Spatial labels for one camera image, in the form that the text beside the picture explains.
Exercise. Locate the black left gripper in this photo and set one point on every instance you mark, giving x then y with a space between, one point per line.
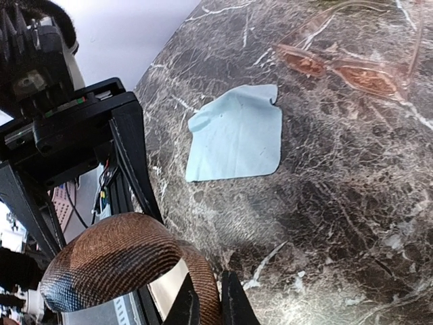
62 146

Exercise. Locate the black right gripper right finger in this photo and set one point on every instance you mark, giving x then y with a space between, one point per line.
236 308

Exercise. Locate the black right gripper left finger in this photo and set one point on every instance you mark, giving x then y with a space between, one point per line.
186 307

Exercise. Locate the pink translucent sunglasses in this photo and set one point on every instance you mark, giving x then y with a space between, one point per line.
390 81

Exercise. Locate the pink perforated basket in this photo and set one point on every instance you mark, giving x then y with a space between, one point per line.
63 207

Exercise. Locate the left light blue cloth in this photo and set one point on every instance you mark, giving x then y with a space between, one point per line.
237 135

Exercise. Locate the white slotted cable duct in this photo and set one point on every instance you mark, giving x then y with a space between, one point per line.
124 311

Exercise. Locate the black front table rail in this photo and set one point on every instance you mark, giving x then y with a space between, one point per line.
144 307

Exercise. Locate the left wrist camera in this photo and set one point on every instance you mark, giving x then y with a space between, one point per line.
39 71

